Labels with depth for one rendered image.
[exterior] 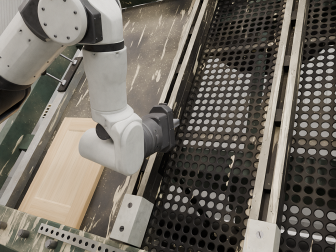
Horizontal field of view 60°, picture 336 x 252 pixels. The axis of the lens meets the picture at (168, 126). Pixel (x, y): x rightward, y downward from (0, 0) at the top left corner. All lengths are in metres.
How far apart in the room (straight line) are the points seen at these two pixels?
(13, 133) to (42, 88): 0.27
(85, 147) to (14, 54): 0.20
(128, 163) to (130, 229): 0.32
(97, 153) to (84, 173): 0.52
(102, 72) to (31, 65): 0.14
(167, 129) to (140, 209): 0.26
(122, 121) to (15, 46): 0.21
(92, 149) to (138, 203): 0.31
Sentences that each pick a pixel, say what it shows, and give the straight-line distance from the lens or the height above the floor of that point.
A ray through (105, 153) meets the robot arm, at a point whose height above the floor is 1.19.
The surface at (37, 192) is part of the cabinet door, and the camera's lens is 1.22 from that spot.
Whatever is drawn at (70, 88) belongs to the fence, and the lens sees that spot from 1.42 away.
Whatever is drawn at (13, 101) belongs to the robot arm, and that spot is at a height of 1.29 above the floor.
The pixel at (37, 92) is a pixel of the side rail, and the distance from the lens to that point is 1.61.
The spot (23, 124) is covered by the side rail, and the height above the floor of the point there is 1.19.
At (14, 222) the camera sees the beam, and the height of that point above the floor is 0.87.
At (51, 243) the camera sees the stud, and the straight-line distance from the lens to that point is 0.99.
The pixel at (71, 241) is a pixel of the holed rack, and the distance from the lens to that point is 0.97.
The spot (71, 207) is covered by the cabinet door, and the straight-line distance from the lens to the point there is 1.07.
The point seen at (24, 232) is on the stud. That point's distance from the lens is 1.10.
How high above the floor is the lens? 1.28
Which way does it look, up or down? 4 degrees down
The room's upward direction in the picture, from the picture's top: straight up
